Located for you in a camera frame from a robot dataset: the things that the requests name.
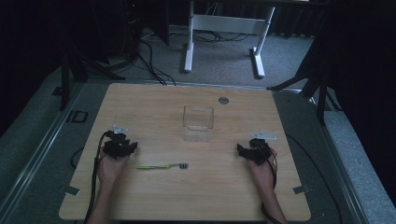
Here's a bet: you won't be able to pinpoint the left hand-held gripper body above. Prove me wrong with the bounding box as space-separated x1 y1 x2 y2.
103 124 132 161

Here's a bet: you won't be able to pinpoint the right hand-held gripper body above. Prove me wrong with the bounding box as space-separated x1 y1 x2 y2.
247 130 277 166

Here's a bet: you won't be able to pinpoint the green toothbrush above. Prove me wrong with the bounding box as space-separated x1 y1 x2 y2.
134 161 190 171

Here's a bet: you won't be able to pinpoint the clear plastic box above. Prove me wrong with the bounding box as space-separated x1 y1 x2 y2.
182 105 215 144

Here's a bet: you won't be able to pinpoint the person's left hand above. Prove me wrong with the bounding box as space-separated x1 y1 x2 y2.
98 146 132 188

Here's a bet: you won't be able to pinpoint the person's right hand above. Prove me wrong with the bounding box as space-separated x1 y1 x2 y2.
247 147 278 189

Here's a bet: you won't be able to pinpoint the grey tape piece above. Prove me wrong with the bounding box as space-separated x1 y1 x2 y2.
292 185 311 195
64 185 80 197

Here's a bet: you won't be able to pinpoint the black tripod stand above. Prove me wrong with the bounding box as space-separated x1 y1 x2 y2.
266 36 344 126
58 43 126 112

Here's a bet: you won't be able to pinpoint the dark equipment rack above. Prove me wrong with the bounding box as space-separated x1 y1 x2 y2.
121 0 145 61

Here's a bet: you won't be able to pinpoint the left hand-held gripper black cable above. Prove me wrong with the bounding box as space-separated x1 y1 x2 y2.
83 130 114 224

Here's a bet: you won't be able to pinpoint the thin black cable loop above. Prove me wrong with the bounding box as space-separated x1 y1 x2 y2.
70 147 86 170

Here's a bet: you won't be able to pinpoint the black rectangular floor frame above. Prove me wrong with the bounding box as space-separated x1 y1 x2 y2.
65 109 90 124

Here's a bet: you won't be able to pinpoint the thin black floor cable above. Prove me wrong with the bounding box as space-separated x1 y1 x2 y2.
285 133 344 224

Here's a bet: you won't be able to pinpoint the black floor cable bundle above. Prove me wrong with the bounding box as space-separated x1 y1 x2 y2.
136 39 177 87

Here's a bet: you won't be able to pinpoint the metal floor rail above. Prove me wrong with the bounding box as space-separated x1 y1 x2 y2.
0 83 86 217
309 95 370 224

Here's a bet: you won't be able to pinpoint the black cables under desk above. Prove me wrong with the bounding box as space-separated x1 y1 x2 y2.
191 29 250 44

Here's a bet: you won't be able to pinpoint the white desk frame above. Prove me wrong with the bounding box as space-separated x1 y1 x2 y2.
182 0 276 79

